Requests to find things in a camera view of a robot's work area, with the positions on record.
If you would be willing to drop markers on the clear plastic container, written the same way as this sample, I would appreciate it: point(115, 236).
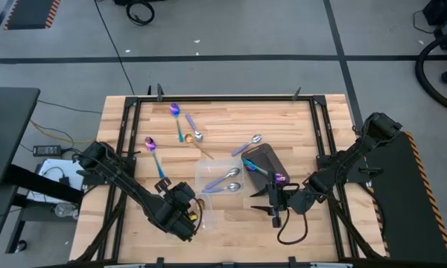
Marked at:
point(216, 165)
point(210, 216)

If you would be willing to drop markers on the white board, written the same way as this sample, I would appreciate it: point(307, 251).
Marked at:
point(54, 167)

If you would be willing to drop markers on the black frame clamp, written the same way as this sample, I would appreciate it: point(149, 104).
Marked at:
point(159, 91)
point(296, 94)

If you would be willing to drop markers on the black desk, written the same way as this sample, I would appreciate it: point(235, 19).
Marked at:
point(7, 130)

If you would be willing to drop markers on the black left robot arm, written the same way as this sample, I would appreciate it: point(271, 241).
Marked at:
point(126, 182)

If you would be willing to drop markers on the dark grey plastic container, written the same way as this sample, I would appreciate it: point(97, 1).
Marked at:
point(262, 154)

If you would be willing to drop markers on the black aluminium table frame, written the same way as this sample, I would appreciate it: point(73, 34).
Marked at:
point(223, 99)

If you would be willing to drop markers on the iridescent rainbow spoon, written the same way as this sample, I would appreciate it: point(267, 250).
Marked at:
point(280, 178)
point(150, 143)
point(174, 109)

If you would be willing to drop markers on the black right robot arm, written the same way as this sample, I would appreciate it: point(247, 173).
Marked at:
point(342, 164)

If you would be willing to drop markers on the small hazard-striped black mat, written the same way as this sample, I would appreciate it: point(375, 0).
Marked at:
point(30, 15)

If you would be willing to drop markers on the clear plastic bottle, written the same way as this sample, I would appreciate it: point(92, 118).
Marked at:
point(64, 210)

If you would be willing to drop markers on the large hazard-striped black mat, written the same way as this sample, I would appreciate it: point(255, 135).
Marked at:
point(406, 208)

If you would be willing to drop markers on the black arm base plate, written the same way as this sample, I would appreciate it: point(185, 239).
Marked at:
point(368, 172)
point(87, 179)

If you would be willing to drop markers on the black power adapter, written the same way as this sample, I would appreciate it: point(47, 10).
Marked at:
point(46, 150)

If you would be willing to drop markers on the black caster wheel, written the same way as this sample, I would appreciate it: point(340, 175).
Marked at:
point(20, 246)

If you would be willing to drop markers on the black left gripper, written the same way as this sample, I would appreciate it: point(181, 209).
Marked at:
point(182, 208)

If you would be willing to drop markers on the gold spoon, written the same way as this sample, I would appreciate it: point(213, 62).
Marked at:
point(189, 138)

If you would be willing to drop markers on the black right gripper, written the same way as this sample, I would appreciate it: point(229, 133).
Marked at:
point(277, 197)

